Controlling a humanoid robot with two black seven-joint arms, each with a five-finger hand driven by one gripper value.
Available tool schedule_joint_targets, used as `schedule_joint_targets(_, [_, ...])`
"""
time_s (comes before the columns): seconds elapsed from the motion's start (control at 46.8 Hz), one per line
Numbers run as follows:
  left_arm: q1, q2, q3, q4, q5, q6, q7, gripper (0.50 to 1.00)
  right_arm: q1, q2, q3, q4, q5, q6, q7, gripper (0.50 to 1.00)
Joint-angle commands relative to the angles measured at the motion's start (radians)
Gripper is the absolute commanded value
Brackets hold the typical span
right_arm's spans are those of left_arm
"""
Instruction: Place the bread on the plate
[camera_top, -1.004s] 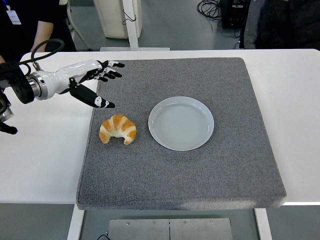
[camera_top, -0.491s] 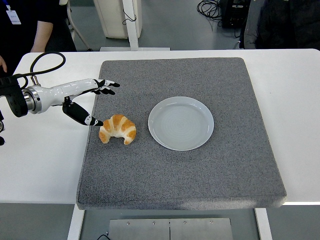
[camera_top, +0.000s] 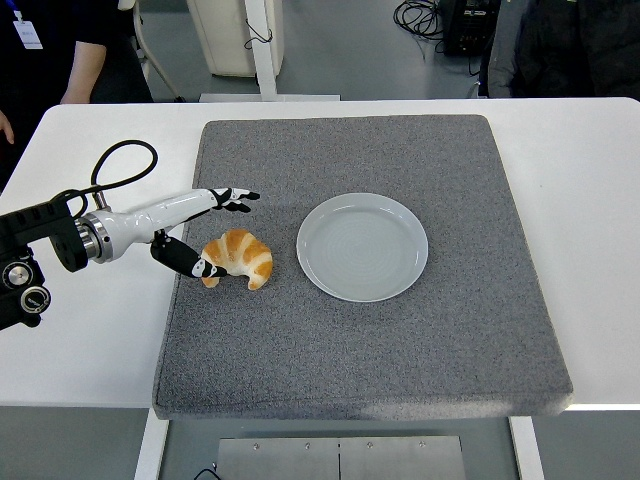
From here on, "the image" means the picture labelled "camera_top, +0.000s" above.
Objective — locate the person's left forearm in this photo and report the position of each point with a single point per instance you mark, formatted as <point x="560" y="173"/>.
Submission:
<point x="82" y="70"/>

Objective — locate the black electronic box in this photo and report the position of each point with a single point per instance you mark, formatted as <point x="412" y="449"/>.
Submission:
<point x="470" y="30"/>

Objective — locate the grey felt mat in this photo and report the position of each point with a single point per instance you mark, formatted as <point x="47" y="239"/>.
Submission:
<point x="350" y="350"/>

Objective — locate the croissant bread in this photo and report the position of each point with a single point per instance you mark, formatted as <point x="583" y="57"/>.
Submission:
<point x="245" y="252"/>

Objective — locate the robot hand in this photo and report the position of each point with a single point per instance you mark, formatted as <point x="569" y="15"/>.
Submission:
<point x="160" y="210"/>

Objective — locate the white cabinet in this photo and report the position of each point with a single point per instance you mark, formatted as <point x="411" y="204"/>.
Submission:
<point x="225" y="40"/>

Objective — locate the white stand with base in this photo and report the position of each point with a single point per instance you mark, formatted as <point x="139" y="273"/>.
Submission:
<point x="265" y="75"/>

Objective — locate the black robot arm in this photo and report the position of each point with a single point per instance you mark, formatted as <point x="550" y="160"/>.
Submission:
<point x="35" y="235"/>

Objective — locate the white table leg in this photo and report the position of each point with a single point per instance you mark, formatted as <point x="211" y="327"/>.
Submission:
<point x="527" y="450"/>
<point x="150" y="450"/>

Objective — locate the person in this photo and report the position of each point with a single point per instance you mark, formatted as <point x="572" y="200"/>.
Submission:
<point x="565" y="50"/>
<point x="65" y="20"/>

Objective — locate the beige chair frame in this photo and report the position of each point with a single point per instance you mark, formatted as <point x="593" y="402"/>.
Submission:
<point x="157" y="65"/>

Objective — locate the person's right hand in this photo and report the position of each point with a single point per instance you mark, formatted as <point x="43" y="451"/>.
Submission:
<point x="5" y="127"/>

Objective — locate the white name badge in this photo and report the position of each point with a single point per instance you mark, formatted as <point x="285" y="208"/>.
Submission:
<point x="27" y="35"/>

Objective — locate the grey round plate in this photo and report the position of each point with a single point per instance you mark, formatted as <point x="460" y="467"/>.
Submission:
<point x="362" y="247"/>

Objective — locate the grey metal plate with screws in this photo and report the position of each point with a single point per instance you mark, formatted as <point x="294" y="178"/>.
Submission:
<point x="340" y="460"/>

